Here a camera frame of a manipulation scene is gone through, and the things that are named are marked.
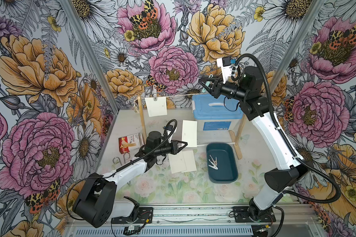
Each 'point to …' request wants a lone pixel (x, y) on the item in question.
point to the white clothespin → (213, 165)
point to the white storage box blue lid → (213, 114)
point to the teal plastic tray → (222, 166)
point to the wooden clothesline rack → (235, 142)
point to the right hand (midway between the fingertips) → (199, 84)
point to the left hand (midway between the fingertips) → (186, 147)
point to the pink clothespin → (215, 161)
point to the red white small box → (127, 143)
